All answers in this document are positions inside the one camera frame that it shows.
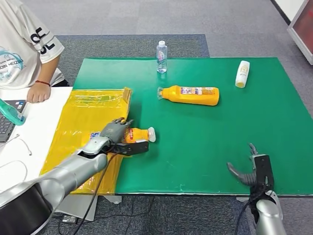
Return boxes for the green table mat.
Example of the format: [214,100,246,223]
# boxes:
[72,57,313,196]

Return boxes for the grey table base plate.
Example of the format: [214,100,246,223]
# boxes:
[56,194,98,222]

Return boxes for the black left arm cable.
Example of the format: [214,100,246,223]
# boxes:
[75,152,121,235]

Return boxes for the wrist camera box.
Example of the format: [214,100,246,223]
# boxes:
[252,154,275,195]
[117,141,149,157]

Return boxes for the teal bottle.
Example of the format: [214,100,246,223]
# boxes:
[0,98,26,126]

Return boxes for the white cabinet with red panels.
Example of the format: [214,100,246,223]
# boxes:
[287,0,313,66]

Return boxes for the dark laptop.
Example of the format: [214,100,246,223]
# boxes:
[0,99,27,143]

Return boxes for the clear water bottle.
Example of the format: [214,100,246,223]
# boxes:
[156,40,168,74]

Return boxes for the floor power strip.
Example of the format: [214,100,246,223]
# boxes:
[62,214,78,224]

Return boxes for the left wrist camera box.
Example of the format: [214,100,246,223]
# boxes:
[117,141,149,157]

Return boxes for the red bracelet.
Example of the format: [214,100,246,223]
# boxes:
[35,79,51,88]

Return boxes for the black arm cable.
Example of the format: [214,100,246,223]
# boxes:
[234,194,253,235]
[75,152,121,235]

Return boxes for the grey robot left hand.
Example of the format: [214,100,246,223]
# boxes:
[100,117,134,143]

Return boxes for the white cable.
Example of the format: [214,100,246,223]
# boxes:
[0,133,32,183]

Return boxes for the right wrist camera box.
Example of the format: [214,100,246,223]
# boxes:
[252,154,275,195]

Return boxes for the grey table foot bracket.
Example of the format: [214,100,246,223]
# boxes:
[103,195,122,204]

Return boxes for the yellow plastic sheet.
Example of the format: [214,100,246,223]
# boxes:
[40,87,133,195]

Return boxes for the person's left hand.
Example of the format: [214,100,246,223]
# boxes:
[26,82,51,104]

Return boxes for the small white bottle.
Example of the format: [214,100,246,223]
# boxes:
[235,60,250,89]

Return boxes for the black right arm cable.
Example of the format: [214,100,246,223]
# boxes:
[234,194,253,235]

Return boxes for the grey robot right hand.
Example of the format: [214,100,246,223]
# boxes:
[226,142,259,187]

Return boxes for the person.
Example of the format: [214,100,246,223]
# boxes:
[0,0,70,104]

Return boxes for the orange detergent bottle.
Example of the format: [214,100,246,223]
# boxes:
[89,126,156,145]
[157,85,220,107]

